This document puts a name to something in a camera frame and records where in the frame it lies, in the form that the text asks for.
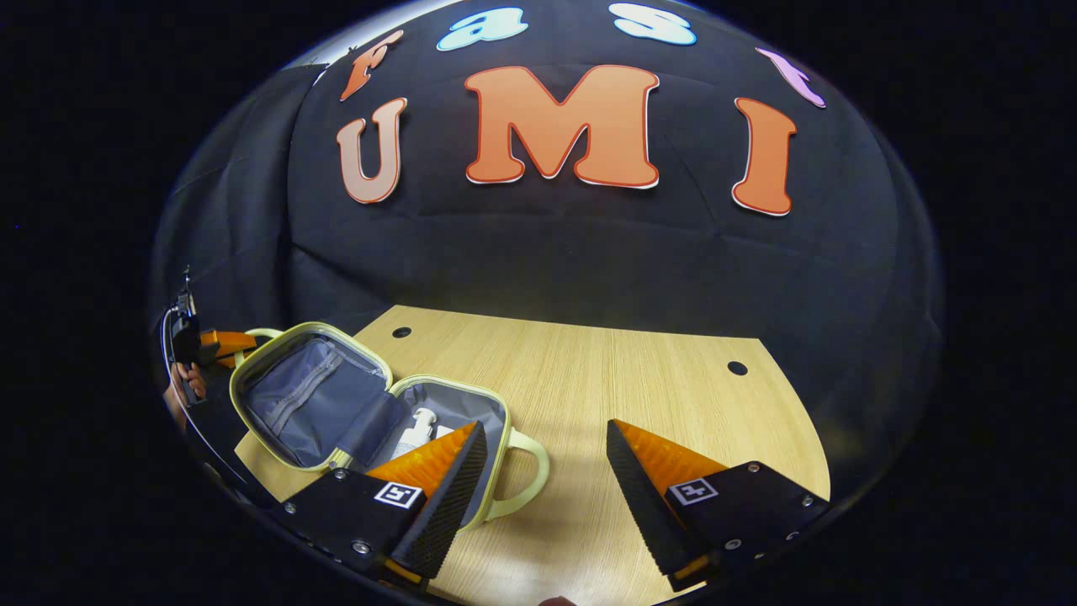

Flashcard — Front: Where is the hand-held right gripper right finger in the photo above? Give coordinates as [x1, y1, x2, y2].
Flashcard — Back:
[606, 418, 832, 593]

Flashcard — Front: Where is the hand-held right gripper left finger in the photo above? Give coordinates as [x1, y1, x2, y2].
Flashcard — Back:
[269, 419, 489, 586]

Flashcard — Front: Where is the white pump bottle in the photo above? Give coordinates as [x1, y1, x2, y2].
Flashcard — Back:
[389, 408, 438, 462]

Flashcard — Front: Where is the cream yellow suitcase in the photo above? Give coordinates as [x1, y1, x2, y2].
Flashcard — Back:
[229, 322, 550, 533]

